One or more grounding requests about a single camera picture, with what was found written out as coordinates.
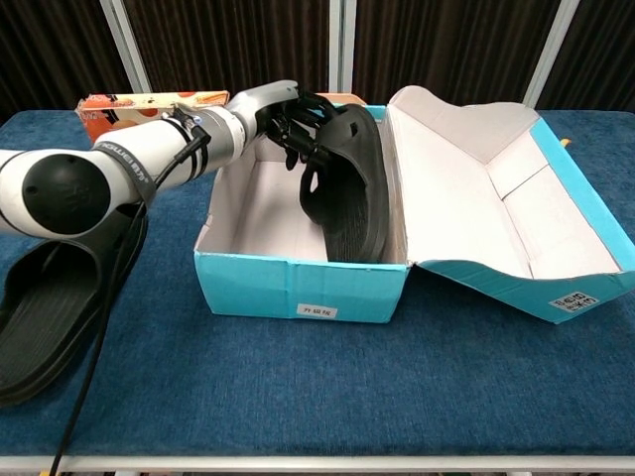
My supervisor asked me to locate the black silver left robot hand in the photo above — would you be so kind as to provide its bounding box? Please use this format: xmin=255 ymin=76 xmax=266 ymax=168
xmin=225 ymin=79 xmax=343 ymax=173

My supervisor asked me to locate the light blue cardboard shoe box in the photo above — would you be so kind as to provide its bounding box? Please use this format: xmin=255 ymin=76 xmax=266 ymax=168
xmin=192 ymin=84 xmax=635 ymax=324

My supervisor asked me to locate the white table edge rail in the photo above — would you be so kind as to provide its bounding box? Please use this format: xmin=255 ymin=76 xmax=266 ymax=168
xmin=0 ymin=454 xmax=635 ymax=476

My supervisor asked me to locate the tan wooden chair back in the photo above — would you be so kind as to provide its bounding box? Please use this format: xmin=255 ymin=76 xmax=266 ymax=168
xmin=315 ymin=92 xmax=368 ymax=106

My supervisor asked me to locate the black rubber slipper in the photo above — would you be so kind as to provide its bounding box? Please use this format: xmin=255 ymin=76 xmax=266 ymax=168
xmin=0 ymin=200 xmax=150 ymax=408
xmin=297 ymin=103 xmax=391 ymax=264

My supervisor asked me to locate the silver metal frame post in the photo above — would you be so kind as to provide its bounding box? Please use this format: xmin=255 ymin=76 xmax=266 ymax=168
xmin=520 ymin=0 xmax=580 ymax=110
xmin=327 ymin=0 xmax=357 ymax=95
xmin=98 ymin=0 xmax=153 ymax=95

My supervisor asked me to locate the orange egg roll snack box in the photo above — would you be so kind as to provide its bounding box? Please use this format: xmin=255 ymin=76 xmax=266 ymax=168
xmin=74 ymin=89 xmax=232 ymax=145

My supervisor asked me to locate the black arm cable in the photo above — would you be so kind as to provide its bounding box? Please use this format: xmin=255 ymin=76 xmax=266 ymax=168
xmin=47 ymin=111 xmax=209 ymax=476

